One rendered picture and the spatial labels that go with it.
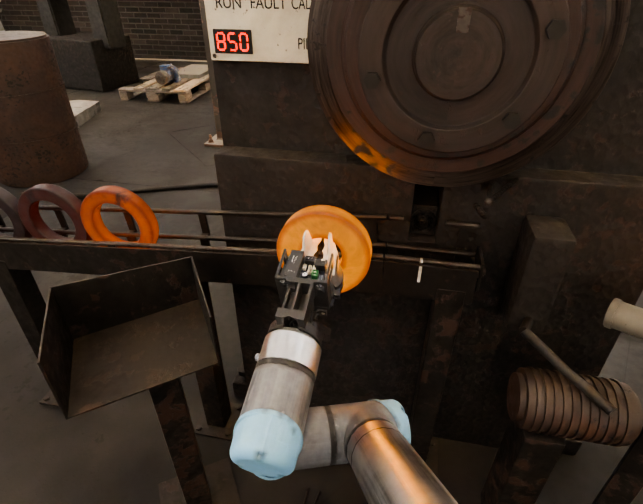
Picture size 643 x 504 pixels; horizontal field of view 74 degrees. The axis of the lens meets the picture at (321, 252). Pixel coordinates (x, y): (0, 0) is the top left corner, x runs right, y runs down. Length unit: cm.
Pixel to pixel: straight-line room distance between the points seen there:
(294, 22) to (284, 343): 62
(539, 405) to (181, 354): 69
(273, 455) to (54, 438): 124
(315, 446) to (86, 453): 109
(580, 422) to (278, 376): 66
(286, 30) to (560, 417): 91
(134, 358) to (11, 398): 99
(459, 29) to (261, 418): 55
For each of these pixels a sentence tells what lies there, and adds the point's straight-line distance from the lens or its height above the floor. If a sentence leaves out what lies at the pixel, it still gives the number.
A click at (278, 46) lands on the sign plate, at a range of 94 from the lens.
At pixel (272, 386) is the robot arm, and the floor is 83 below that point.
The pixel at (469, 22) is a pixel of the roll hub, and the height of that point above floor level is 116.
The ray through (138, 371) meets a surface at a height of 60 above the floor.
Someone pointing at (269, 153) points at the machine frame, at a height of 87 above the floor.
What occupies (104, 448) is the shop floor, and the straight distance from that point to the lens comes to 158.
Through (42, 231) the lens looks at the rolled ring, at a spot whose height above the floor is 65.
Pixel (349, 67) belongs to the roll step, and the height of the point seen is 109.
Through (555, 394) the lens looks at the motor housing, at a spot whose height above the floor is 53.
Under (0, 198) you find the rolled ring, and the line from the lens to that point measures 133.
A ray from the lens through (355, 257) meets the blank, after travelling 69.
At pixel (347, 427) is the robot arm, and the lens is 60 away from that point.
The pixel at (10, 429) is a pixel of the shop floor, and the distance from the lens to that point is 177.
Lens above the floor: 121
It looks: 33 degrees down
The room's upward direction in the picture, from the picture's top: straight up
